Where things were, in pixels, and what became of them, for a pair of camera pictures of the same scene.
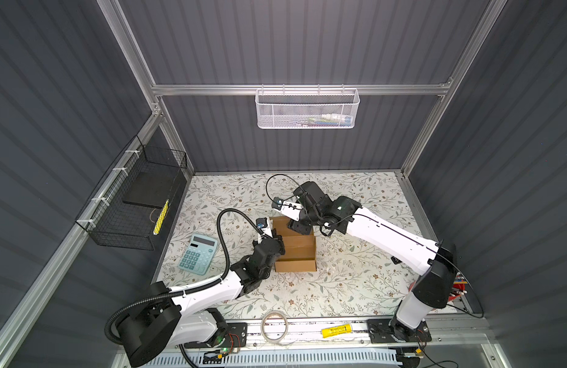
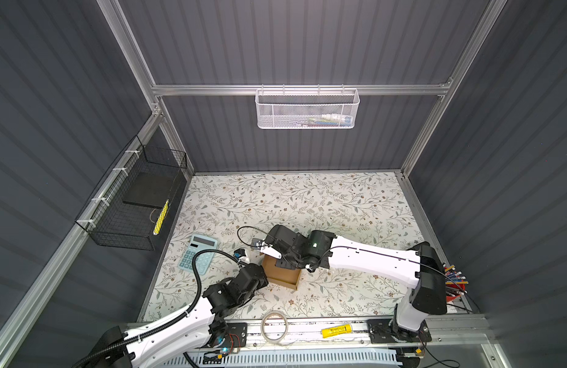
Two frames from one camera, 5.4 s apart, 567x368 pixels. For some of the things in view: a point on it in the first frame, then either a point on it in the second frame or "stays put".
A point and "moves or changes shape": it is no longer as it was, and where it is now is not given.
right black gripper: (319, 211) → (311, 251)
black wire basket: (127, 206) stays put
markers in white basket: (327, 119) stays put
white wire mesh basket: (307, 108) stays put
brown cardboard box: (300, 249) moves or changes shape
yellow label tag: (339, 330) stays put
